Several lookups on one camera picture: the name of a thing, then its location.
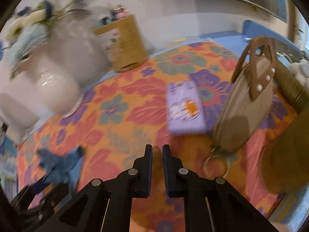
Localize purple tissue packet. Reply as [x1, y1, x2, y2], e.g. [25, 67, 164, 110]
[166, 81, 206, 136]

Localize tissue pack with blue logo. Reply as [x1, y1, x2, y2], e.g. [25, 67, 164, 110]
[268, 186, 309, 231]

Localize brown pen holder box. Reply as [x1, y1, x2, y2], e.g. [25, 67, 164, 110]
[94, 4, 148, 72]

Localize white ceramic vase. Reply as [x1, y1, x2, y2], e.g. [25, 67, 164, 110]
[0, 9, 110, 131]

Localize blue sofa bench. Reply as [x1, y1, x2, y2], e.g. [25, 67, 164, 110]
[200, 19, 302, 59]

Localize tan small handbag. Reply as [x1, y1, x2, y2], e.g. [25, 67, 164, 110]
[202, 36, 277, 178]

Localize stack of books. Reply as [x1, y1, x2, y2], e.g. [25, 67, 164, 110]
[1, 123, 18, 201]

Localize blue cloth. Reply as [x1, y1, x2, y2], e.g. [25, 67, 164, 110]
[37, 146, 85, 194]

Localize floral orange tablecloth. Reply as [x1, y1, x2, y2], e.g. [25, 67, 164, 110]
[17, 43, 296, 231]

